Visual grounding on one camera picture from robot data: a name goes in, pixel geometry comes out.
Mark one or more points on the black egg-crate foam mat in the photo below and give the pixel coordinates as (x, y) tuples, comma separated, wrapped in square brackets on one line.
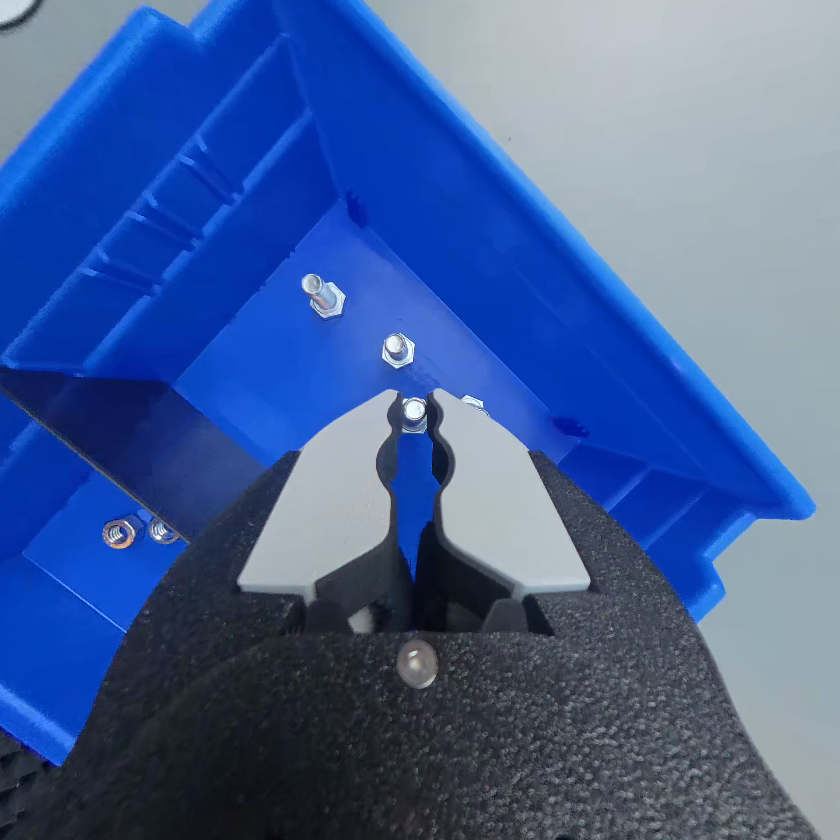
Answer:
[(19, 768)]

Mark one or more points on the steel hex bolt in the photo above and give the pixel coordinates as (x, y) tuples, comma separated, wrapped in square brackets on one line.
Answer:
[(321, 295), (413, 412), (397, 346), (474, 403)]

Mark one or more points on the blue bin with black divider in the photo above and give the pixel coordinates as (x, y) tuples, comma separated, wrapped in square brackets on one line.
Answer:
[(459, 229)]

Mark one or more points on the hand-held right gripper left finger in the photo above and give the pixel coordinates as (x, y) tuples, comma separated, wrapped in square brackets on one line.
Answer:
[(328, 512)]

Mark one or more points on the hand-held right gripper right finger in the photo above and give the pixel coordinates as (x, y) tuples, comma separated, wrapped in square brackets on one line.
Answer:
[(505, 512)]

